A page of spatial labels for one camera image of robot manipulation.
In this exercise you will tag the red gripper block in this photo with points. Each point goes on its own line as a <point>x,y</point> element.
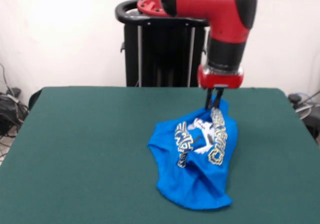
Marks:
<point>220,80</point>

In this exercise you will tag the blue printed t-shirt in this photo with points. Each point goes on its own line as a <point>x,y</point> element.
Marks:
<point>200,184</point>

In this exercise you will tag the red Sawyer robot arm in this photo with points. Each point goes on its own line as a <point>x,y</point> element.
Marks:
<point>220,13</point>

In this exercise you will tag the dark green table cloth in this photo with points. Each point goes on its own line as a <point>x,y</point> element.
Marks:
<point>87,159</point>

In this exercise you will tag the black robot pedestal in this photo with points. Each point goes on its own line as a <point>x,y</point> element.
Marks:
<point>165,58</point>

